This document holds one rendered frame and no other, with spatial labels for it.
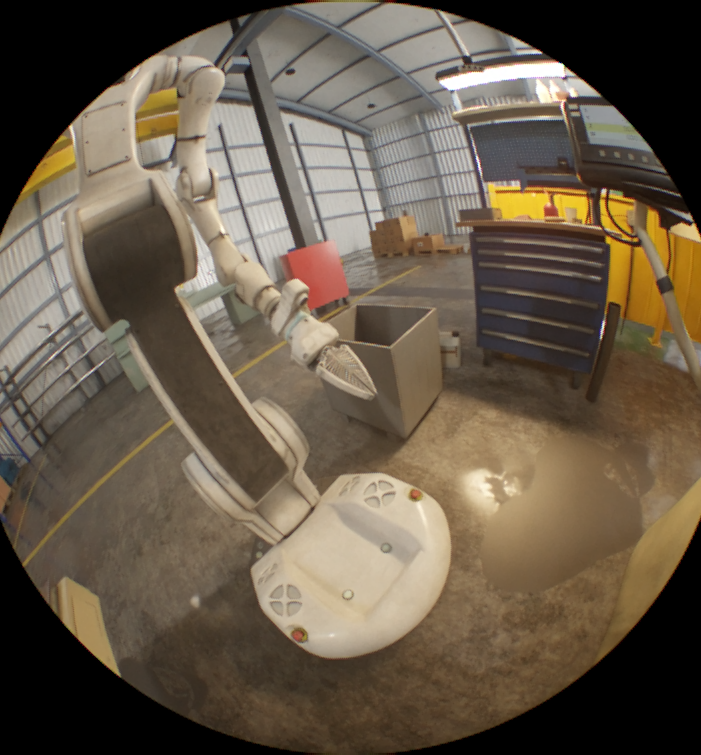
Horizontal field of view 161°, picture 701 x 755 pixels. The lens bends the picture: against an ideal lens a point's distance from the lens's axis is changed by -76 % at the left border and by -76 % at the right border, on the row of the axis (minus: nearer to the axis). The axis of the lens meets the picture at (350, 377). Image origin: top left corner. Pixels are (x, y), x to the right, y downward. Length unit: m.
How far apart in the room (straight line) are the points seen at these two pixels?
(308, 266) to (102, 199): 2.97
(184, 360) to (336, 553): 0.61
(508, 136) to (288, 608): 2.41
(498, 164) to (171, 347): 1.95
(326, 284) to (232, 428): 3.06
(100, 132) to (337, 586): 1.08
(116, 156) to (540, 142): 1.95
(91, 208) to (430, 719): 1.44
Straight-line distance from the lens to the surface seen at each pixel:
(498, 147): 1.99
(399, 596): 0.63
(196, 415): 0.41
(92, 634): 0.74
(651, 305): 2.88
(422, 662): 1.00
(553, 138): 1.98
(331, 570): 0.74
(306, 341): 0.46
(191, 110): 0.72
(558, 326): 1.52
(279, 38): 10.35
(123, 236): 0.41
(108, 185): 0.52
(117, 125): 0.58
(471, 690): 1.04
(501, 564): 1.04
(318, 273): 3.33
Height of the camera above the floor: 0.99
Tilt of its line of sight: 32 degrees down
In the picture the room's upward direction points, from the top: 17 degrees counter-clockwise
